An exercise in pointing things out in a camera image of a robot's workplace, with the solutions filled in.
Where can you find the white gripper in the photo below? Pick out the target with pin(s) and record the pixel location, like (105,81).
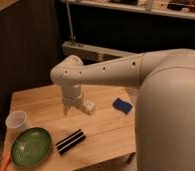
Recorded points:
(76,98)

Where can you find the black striped eraser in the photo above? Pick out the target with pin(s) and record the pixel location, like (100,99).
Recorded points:
(70,141)

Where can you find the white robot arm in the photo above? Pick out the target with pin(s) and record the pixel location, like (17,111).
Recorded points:
(165,106)

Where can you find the blue sponge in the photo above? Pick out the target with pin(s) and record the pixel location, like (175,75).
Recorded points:
(121,105)

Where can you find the clear plastic cup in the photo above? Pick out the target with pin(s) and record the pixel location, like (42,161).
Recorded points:
(17,120)

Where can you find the green bowl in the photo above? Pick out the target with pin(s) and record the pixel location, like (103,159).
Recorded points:
(31,147)

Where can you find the metal pole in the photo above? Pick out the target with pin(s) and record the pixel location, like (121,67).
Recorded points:
(72,37)

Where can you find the background shelf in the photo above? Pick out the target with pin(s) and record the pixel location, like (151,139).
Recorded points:
(171,8)

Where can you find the grey metal rail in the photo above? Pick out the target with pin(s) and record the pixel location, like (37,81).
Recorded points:
(92,53)

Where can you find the orange handled tool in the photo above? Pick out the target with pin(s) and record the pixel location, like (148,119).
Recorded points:
(5,162)

